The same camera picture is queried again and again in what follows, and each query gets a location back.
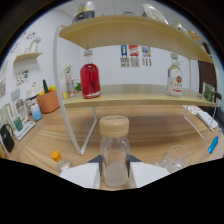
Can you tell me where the large clear bottle tan cap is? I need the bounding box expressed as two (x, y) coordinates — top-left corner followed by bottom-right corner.
(98, 115), (131, 189)

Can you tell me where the clear glass cup with ice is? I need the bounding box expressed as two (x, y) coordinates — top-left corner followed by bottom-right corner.
(155, 144), (193, 174)

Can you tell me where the blue and white cup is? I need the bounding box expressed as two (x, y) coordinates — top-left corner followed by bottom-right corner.
(29, 103), (44, 122)

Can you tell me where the green cup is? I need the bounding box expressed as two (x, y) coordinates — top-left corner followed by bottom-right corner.
(13, 116), (24, 132)

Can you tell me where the white kitchen scale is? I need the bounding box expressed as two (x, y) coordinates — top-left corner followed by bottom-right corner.
(13, 120), (36, 141)

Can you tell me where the black kettle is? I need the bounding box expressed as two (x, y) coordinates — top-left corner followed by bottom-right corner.
(0, 123), (16, 154)

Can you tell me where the red liquid glass bottle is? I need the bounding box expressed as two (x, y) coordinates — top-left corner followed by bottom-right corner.
(79, 49), (102, 100)

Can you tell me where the clear bottle with peach label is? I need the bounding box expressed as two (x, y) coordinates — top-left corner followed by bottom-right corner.
(166, 53), (184, 98)

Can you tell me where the brown door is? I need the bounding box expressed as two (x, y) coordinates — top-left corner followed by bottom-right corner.
(198, 59), (218, 95)

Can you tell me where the two-tier wooden shelf rack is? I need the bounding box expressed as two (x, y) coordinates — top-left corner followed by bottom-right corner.
(52, 14), (221, 156)

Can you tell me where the yellow snack bag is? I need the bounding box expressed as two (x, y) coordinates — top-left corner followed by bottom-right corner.
(189, 30), (205, 48)

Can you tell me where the black snack bag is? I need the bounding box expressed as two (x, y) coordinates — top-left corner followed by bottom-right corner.
(72, 1), (96, 24)

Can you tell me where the multicolour wall poster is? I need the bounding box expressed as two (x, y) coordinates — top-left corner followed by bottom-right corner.
(141, 45), (153, 67)

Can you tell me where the red wall poster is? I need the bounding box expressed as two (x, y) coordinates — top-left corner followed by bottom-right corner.
(128, 44), (141, 68)

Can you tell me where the blue wall poster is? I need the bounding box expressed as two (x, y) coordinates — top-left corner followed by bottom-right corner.
(120, 44), (131, 68)

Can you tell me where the wooden wall shelf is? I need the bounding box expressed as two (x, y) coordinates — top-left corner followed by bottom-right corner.
(13, 50), (44, 64)

